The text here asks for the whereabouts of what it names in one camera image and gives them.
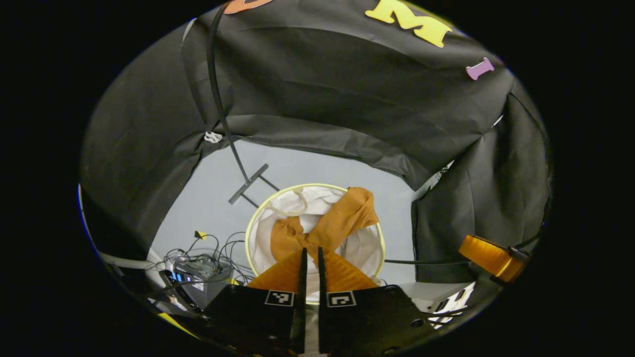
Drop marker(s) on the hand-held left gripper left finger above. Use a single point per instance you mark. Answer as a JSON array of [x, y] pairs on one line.
[[301, 297]]

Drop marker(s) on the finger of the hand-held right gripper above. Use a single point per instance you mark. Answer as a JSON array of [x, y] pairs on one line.
[[488, 255]]

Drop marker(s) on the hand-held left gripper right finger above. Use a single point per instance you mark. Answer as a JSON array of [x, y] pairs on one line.
[[322, 297]]

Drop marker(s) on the brown jacket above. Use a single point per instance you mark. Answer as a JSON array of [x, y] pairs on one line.
[[342, 213]]

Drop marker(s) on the white round laundry hamper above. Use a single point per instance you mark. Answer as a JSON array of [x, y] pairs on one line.
[[278, 203]]

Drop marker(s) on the metal clothes rack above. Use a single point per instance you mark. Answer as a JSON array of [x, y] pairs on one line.
[[218, 99]]

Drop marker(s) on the white power strip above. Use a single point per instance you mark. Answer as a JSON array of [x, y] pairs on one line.
[[441, 300]]

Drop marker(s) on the grey electronics box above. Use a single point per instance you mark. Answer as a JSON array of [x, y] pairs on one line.
[[203, 277]]

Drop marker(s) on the white tube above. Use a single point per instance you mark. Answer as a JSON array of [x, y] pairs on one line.
[[129, 262]]

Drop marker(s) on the black backdrop cloth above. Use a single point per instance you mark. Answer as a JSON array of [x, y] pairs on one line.
[[322, 74]]

